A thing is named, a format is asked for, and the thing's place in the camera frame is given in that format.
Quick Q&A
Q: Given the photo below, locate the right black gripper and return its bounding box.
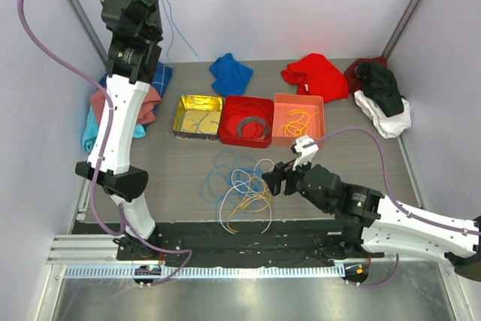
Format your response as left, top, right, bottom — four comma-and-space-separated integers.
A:
262, 152, 332, 213

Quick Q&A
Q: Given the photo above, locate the blue cable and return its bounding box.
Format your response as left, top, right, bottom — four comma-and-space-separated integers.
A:
198, 151, 271, 220
157, 0, 222, 141

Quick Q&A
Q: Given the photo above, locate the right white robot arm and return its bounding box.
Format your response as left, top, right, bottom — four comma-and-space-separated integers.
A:
262, 162, 480, 281

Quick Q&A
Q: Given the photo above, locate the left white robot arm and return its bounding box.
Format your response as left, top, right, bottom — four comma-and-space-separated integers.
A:
75, 0, 162, 260

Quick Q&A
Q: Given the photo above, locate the red square box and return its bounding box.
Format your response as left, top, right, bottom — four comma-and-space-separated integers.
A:
219, 95, 274, 149

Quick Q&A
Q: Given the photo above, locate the salmon pink square box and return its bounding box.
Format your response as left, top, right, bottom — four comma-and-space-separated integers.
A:
271, 93, 325, 147

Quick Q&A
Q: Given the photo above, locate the blue plaid cloth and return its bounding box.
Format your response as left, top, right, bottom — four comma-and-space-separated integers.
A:
98, 62, 173, 106

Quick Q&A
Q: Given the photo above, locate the gold metal tin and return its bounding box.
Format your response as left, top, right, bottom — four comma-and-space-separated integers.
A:
172, 95, 224, 141

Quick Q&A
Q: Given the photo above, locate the dark red cloth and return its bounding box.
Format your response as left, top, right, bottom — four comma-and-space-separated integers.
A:
343, 56, 388, 95

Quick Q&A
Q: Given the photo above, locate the salmon pink cloth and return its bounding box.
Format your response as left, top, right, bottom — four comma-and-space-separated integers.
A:
90, 86, 162, 126

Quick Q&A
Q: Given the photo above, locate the white cloth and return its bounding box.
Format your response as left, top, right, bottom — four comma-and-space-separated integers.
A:
354, 90, 412, 139

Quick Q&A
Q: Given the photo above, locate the black cloth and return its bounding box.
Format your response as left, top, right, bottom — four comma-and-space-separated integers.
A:
355, 62, 404, 117

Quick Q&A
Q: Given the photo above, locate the light blue cloth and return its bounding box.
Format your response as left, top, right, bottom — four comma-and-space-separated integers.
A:
81, 107, 146, 153

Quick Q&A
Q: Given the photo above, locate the white cable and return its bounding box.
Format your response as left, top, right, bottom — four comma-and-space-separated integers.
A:
216, 158, 275, 235

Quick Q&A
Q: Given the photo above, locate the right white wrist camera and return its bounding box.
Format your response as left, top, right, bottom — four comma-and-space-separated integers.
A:
291, 135, 319, 171

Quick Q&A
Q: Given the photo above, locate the grey tape ring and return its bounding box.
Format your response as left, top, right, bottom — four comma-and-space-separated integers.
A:
235, 117, 271, 140

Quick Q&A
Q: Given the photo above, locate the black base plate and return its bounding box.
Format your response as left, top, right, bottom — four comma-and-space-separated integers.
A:
116, 219, 369, 268

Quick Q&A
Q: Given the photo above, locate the left corner aluminium post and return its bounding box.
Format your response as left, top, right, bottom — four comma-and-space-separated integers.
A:
43, 0, 113, 68

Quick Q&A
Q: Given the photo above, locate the corner aluminium post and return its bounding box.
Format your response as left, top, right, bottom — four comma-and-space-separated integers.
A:
382, 0, 423, 60
43, 0, 113, 68

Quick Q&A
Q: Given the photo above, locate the white slotted cable duct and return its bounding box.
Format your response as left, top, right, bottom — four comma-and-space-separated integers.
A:
64, 264, 345, 280

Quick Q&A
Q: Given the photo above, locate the right corner aluminium post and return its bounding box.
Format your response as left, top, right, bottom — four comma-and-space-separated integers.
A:
382, 0, 423, 60

